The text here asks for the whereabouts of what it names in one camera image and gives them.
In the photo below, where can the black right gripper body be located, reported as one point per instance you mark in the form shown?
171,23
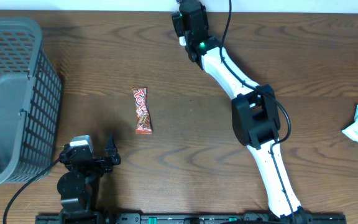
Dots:
178,25

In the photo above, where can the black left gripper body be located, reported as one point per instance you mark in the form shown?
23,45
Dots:
100,167

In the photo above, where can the red Top chocolate bar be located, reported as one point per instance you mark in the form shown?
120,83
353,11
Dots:
144,125

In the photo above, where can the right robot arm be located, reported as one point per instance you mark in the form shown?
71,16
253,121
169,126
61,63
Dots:
254,108

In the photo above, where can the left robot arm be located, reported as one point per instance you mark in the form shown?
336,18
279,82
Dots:
79,187

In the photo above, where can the white barcode scanner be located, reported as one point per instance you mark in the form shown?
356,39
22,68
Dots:
182,41

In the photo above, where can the grey plastic mesh basket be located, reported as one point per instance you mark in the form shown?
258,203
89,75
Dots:
30,96

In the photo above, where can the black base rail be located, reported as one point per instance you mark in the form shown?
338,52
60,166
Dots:
135,218

